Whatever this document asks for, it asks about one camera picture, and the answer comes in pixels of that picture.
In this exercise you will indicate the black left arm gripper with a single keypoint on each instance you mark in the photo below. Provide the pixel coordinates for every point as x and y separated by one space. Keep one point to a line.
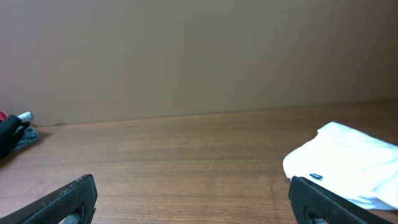
72 203

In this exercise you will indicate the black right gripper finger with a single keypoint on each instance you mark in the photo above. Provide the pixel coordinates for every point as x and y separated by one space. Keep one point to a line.
313 204

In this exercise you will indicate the white t-shirt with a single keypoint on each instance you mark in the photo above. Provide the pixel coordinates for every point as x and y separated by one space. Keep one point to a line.
349 163

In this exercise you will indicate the grey folded garment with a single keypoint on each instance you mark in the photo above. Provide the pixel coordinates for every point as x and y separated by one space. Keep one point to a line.
27 137

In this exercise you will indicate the red folded t-shirt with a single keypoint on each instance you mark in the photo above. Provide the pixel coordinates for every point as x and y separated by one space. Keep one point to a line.
3 116

